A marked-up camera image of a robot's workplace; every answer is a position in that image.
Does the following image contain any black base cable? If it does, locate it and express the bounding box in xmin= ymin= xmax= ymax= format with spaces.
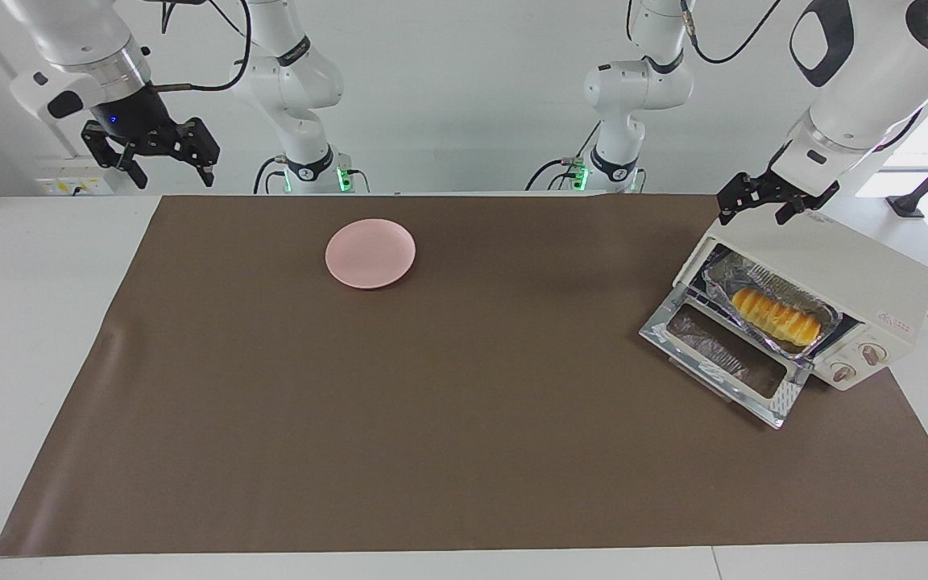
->
xmin=253 ymin=155 xmax=288 ymax=195
xmin=524 ymin=121 xmax=603 ymax=193

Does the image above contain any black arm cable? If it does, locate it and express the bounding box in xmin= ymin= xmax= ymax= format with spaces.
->
xmin=146 ymin=0 xmax=253 ymax=93
xmin=677 ymin=0 xmax=787 ymax=65

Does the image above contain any glass oven door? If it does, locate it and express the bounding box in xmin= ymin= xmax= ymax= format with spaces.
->
xmin=639 ymin=286 xmax=813 ymax=429

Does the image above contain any pink round plate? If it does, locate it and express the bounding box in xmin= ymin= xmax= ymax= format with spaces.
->
xmin=325 ymin=218 xmax=417 ymax=289

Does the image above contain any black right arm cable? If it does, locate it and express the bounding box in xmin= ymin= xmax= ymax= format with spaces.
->
xmin=146 ymin=0 xmax=253 ymax=93

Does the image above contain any black right base cable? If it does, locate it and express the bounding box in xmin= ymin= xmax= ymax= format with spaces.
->
xmin=253 ymin=155 xmax=288 ymax=195

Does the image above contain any brown table mat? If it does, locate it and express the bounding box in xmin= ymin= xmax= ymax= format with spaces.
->
xmin=0 ymin=193 xmax=928 ymax=558

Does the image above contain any cream toaster oven body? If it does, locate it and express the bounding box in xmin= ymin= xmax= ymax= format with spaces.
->
xmin=673 ymin=211 xmax=928 ymax=393

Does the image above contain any aluminium foil baking tray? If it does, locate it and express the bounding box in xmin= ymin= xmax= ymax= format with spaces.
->
xmin=703 ymin=250 xmax=842 ymax=360

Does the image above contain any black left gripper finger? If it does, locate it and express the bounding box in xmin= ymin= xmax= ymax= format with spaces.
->
xmin=715 ymin=171 xmax=780 ymax=227
xmin=776 ymin=180 xmax=840 ymax=226

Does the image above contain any white wall socket box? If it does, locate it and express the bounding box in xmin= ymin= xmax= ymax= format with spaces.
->
xmin=35 ymin=155 xmax=122 ymax=197

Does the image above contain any golden ridged bread loaf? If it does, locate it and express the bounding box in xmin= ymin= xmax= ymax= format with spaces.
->
xmin=731 ymin=287 xmax=823 ymax=347

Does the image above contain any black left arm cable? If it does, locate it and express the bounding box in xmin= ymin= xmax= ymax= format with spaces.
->
xmin=677 ymin=0 xmax=787 ymax=65

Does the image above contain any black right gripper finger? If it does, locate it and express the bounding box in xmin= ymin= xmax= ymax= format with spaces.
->
xmin=164 ymin=117 xmax=222 ymax=189
xmin=81 ymin=120 xmax=149 ymax=191

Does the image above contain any black left base cable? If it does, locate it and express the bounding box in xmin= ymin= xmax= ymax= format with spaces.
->
xmin=524 ymin=121 xmax=603 ymax=193

